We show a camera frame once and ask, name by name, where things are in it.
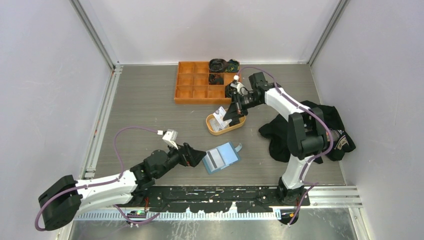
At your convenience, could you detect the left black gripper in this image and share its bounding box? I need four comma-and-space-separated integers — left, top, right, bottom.
154, 139, 206, 178

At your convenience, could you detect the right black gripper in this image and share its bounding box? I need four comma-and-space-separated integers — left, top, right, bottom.
223, 91, 262, 122

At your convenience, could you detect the black and white card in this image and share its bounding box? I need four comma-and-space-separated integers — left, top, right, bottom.
203, 148, 226, 171

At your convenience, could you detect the blue leather card holder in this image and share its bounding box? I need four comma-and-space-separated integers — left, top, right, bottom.
202, 142, 243, 175

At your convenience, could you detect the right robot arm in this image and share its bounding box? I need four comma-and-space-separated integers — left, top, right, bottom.
223, 72, 333, 206

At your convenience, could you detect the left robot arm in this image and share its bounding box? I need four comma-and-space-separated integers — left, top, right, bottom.
34, 142, 207, 232

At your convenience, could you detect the grey card in tray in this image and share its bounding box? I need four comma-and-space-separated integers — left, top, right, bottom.
209, 118, 227, 132

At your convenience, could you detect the oval wooden tray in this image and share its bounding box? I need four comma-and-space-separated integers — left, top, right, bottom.
205, 114, 246, 136

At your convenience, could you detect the dark rolled sock middle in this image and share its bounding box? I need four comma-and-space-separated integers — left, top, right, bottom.
208, 73, 224, 85

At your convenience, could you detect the dark rolled sock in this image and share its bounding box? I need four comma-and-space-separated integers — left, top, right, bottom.
208, 58, 228, 73
208, 73, 224, 85

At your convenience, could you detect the black garment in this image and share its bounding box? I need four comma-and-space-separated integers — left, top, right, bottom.
258, 100, 356, 163

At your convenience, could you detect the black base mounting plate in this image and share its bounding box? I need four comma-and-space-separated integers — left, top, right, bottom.
120, 185, 310, 214

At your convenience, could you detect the green rolled sock top right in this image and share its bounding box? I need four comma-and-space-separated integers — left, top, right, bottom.
225, 59, 240, 73

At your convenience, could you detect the orange compartment organizer tray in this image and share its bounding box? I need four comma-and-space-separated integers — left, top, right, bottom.
173, 61, 236, 105

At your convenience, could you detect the dark rolled sock top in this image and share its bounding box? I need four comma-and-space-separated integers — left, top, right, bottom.
208, 58, 228, 73

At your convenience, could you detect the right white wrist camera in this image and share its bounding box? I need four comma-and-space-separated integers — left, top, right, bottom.
229, 74, 249, 95

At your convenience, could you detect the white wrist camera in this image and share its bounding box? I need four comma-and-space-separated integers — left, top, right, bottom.
157, 129, 178, 149
229, 74, 249, 95

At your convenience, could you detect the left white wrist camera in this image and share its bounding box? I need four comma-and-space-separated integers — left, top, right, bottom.
157, 129, 178, 149

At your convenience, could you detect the aluminium frame rail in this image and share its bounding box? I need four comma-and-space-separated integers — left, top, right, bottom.
61, 185, 364, 222

